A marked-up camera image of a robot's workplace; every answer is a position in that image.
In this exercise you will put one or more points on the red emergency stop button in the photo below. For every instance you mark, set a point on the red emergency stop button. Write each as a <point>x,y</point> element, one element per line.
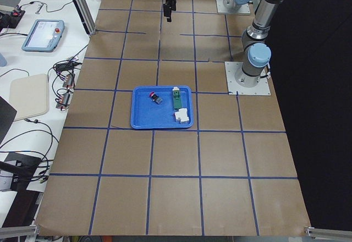
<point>155,98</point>

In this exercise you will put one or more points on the green terminal block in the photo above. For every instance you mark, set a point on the green terminal block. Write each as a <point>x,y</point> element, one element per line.
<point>177,101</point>

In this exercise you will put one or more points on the white circuit breaker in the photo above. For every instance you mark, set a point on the white circuit breaker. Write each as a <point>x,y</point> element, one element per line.
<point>181,115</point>

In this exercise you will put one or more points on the blue plastic tray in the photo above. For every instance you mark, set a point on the blue plastic tray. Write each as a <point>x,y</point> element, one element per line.
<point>145,114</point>

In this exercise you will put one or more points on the near blue teach pendant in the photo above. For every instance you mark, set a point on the near blue teach pendant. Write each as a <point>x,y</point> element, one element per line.
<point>44,36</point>

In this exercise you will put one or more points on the beige pad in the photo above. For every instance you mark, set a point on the beige pad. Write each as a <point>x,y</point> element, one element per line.
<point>29,96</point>

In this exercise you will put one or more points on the black laptop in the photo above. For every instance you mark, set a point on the black laptop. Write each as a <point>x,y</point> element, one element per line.
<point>7,116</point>

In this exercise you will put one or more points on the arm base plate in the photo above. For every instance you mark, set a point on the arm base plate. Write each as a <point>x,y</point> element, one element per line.
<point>239,83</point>
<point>221,9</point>

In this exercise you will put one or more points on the aluminium frame post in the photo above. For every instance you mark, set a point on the aluminium frame post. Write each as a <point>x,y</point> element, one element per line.
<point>85,16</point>

